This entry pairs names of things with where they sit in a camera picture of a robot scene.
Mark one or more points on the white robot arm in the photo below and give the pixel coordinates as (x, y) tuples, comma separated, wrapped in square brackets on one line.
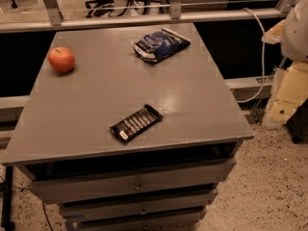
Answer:
[(294, 39)]

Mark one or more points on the blue chip bag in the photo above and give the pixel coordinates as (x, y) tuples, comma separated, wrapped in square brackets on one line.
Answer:
[(157, 46)]

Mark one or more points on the grey drawer cabinet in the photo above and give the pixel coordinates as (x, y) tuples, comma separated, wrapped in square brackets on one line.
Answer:
[(64, 129)]

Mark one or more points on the black snack bar wrapper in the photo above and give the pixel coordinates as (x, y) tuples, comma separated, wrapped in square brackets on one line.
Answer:
[(136, 123)]

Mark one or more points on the middle grey drawer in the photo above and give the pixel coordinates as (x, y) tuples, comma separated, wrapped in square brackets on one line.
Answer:
[(140, 206)]

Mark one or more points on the grey drawer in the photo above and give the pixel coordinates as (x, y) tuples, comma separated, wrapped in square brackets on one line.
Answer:
[(143, 223), (140, 206), (140, 180)]

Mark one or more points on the red apple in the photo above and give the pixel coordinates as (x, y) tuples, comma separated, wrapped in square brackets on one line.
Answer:
[(61, 59)]

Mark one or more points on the bottom grey drawer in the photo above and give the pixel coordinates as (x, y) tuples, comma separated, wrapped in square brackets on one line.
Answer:
[(143, 223)]

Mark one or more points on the black office chair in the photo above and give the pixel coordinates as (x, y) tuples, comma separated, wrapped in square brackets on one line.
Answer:
[(99, 7)]

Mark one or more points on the grey metal railing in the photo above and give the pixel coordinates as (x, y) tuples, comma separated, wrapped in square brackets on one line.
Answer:
[(18, 16)]

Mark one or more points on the top grey drawer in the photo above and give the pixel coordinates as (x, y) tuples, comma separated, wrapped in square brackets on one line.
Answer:
[(140, 180)]

